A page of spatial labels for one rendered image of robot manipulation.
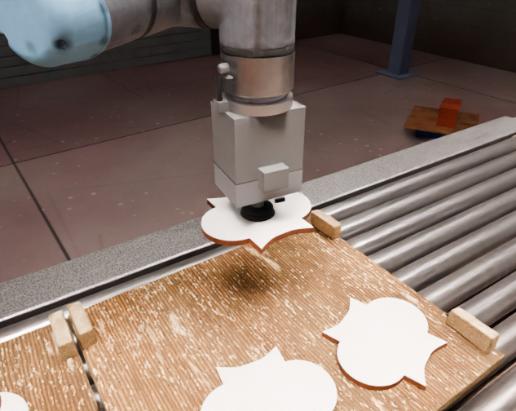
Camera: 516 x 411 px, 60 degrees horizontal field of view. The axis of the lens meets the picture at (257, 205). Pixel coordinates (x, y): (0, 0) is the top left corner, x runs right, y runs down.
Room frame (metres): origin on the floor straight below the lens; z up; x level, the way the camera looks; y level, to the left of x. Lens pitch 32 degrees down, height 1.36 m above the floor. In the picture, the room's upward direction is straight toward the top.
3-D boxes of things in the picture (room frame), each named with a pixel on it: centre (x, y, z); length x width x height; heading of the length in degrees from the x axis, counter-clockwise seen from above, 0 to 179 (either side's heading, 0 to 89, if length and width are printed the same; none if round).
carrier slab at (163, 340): (0.38, -0.02, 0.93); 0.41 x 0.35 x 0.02; 124
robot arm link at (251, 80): (0.46, 0.00, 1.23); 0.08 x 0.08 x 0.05
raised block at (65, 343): (0.37, 0.23, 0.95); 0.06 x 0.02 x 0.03; 32
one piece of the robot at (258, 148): (0.45, 0.00, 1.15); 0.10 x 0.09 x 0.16; 27
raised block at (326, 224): (0.60, -0.11, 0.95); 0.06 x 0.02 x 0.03; 34
